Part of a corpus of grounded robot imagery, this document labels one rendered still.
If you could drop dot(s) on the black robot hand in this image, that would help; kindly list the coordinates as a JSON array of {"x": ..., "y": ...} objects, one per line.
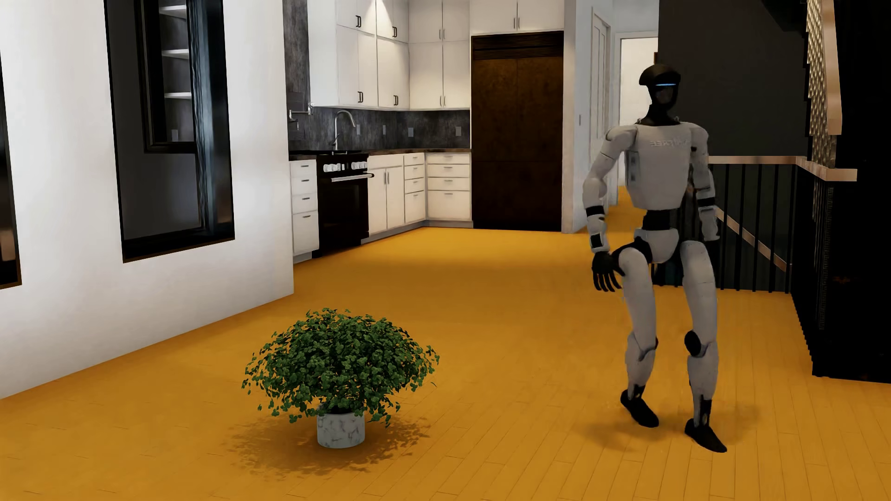
[
  {"x": 605, "y": 270},
  {"x": 713, "y": 256}
]

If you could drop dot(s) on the green potted plant white pot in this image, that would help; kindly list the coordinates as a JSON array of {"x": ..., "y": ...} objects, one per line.
[{"x": 337, "y": 362}]

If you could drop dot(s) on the white right robot leg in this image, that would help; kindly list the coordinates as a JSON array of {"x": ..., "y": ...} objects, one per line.
[{"x": 640, "y": 313}]

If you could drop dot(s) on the white robot leg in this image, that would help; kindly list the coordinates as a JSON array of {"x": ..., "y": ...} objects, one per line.
[
  {"x": 640, "y": 313},
  {"x": 700, "y": 320}
]

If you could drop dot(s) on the white left robot leg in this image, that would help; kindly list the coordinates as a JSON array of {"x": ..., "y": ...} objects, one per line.
[{"x": 700, "y": 320}]

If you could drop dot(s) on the black stair railing wood handrail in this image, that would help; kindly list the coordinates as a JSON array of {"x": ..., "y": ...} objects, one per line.
[{"x": 762, "y": 209}]

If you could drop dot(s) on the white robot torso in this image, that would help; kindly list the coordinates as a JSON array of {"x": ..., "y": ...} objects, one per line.
[{"x": 658, "y": 170}]

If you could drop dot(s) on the dark wood panel refrigerator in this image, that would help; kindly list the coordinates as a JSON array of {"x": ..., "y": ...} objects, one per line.
[{"x": 516, "y": 132}]

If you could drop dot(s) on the white panel door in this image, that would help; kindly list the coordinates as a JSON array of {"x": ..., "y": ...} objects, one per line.
[{"x": 599, "y": 104}]

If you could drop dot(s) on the black robot head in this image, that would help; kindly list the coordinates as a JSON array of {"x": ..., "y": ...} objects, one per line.
[{"x": 660, "y": 83}]

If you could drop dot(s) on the white lower kitchen cabinets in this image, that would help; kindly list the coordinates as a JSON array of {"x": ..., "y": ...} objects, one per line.
[{"x": 431, "y": 188}]

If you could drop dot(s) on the white kitchen cabinets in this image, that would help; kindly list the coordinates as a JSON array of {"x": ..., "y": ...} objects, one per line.
[
  {"x": 390, "y": 55},
  {"x": 431, "y": 188}
]

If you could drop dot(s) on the lattice wood screen panel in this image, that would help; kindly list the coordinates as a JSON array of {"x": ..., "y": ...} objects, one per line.
[{"x": 821, "y": 76}]

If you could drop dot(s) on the white cabinets above refrigerator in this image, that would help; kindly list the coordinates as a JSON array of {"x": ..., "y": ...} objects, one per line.
[{"x": 516, "y": 14}]

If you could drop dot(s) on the black oven range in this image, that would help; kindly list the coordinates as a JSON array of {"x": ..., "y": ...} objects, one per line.
[{"x": 342, "y": 202}]

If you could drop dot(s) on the chrome sink faucet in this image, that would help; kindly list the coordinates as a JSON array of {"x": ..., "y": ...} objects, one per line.
[{"x": 337, "y": 129}]

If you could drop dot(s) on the white upper kitchen cabinets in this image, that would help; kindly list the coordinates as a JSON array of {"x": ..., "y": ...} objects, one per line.
[{"x": 390, "y": 55}]

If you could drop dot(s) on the white narrow drawer cabinet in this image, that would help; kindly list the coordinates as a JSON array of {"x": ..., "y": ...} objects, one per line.
[{"x": 304, "y": 209}]

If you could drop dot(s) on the wall mounted pot filler faucet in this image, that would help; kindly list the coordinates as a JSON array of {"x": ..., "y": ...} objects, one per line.
[{"x": 299, "y": 111}]

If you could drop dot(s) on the black framed wall shelf niche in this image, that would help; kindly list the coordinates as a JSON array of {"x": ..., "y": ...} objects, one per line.
[{"x": 174, "y": 125}]

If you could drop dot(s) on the black framed wall opening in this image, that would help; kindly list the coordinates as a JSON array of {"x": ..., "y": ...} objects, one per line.
[{"x": 7, "y": 209}]

